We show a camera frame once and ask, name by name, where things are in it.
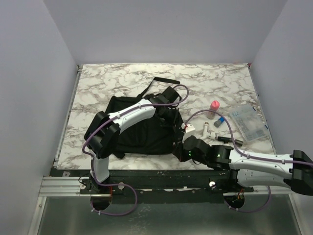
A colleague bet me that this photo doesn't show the black student backpack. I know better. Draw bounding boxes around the black student backpack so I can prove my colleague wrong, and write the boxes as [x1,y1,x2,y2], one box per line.
[84,77,185,160]

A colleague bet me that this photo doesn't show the pink cap glue bottle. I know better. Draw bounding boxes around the pink cap glue bottle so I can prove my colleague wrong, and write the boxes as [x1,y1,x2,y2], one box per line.
[208,100,220,118]

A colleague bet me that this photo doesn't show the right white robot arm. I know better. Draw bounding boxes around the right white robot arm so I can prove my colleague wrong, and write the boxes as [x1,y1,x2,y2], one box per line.
[173,136,313,196]

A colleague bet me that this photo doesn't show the white correction pen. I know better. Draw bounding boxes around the white correction pen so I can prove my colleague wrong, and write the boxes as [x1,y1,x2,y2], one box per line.
[201,122,211,140]

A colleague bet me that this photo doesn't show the white plastic tube piece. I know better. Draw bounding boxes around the white plastic tube piece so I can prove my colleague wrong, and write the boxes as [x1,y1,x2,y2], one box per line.
[208,132,244,146]

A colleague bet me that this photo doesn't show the blue cap grey tube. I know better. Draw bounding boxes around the blue cap grey tube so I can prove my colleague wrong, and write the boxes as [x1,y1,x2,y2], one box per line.
[214,117,224,128]

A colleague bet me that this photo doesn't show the clear plastic pencil case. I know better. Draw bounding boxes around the clear plastic pencil case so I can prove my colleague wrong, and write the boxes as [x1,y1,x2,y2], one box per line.
[229,104,268,142]

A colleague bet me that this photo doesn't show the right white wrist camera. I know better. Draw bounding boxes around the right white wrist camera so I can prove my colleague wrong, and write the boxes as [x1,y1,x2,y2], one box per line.
[183,123,196,138]

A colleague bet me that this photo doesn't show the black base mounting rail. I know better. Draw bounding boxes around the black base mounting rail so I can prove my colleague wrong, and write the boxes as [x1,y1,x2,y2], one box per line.
[43,168,253,205]

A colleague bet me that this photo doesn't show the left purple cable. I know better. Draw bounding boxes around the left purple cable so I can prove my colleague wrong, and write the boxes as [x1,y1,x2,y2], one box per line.
[82,84,189,187]

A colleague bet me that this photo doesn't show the aluminium table edge rail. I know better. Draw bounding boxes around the aluminium table edge rail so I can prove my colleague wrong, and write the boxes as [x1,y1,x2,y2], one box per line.
[52,65,83,168]

